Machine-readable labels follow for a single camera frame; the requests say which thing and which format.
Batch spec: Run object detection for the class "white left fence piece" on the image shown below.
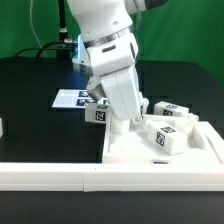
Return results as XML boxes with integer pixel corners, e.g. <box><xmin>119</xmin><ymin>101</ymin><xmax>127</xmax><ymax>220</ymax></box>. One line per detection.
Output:
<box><xmin>0</xmin><ymin>118</ymin><xmax>3</xmax><ymax>138</ymax></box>

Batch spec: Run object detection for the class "white fence bar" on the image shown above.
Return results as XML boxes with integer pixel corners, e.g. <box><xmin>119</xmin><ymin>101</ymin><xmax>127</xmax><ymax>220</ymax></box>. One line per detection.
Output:
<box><xmin>200</xmin><ymin>122</ymin><xmax>224</xmax><ymax>165</ymax></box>
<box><xmin>0</xmin><ymin>162</ymin><xmax>224</xmax><ymax>192</ymax></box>

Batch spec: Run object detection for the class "green backdrop curtain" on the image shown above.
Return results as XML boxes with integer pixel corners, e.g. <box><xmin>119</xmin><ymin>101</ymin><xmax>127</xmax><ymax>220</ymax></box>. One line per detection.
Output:
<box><xmin>0</xmin><ymin>0</ymin><xmax>224</xmax><ymax>82</ymax></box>

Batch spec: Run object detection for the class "white front fence bar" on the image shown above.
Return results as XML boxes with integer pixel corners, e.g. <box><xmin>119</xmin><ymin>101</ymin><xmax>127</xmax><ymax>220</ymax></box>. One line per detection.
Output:
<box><xmin>0</xmin><ymin>162</ymin><xmax>224</xmax><ymax>192</ymax></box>

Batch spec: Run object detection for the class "black cable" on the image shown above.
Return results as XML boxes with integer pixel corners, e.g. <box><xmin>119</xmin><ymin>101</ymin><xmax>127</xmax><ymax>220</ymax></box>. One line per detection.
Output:
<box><xmin>14</xmin><ymin>40</ymin><xmax>78</xmax><ymax>58</ymax></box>

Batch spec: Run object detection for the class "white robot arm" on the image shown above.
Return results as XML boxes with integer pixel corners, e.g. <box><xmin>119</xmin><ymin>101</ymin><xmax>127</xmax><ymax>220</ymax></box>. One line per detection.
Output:
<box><xmin>67</xmin><ymin>0</ymin><xmax>168</xmax><ymax>123</ymax></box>

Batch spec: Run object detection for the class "black pole stand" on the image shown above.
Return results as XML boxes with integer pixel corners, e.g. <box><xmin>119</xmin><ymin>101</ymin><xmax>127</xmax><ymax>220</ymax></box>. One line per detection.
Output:
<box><xmin>57</xmin><ymin>0</ymin><xmax>69</xmax><ymax>60</ymax></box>

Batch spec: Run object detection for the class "white right fence bar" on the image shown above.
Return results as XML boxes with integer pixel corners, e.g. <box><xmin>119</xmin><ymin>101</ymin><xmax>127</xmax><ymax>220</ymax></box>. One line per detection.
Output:
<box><xmin>200</xmin><ymin>122</ymin><xmax>224</xmax><ymax>165</ymax></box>

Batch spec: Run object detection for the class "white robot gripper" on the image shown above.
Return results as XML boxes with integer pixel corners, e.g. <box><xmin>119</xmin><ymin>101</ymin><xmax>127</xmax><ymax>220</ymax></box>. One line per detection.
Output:
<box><xmin>87</xmin><ymin>65</ymin><xmax>143</xmax><ymax>125</ymax></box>

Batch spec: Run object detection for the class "white square tabletop tray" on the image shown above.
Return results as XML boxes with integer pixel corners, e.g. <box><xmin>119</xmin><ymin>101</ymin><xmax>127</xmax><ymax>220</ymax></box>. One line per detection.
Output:
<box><xmin>102</xmin><ymin>115</ymin><xmax>224</xmax><ymax>166</ymax></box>

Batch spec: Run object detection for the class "paper sheet with tags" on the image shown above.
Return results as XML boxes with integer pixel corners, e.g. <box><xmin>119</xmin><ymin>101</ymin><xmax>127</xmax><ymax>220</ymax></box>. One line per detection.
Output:
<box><xmin>52</xmin><ymin>89</ymin><xmax>93</xmax><ymax>108</ymax></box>

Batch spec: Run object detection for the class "white hanging cable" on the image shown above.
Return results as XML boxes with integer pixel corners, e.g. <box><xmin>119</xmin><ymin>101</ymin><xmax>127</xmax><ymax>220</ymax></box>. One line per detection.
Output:
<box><xmin>29</xmin><ymin>0</ymin><xmax>44</xmax><ymax>48</ymax></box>

